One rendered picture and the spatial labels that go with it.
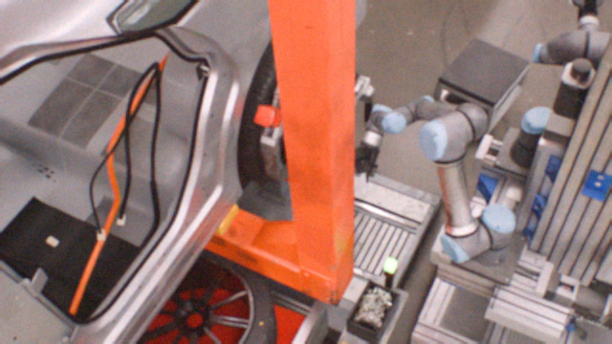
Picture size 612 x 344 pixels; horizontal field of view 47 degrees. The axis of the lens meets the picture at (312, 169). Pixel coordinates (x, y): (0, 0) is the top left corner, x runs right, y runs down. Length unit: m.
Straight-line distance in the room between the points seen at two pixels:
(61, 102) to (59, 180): 0.32
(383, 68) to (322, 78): 2.61
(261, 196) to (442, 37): 1.74
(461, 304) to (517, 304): 0.60
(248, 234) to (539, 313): 1.15
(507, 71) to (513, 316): 1.69
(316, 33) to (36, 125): 1.60
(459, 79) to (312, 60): 2.18
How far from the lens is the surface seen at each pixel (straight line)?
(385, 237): 3.59
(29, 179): 3.08
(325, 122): 1.95
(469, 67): 3.99
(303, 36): 1.76
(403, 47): 4.57
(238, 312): 3.18
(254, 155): 2.85
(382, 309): 2.82
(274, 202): 3.52
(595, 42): 2.55
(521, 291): 2.74
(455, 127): 2.25
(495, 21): 4.82
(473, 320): 3.25
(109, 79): 3.06
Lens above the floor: 3.10
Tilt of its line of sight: 53 degrees down
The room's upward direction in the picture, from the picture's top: 4 degrees counter-clockwise
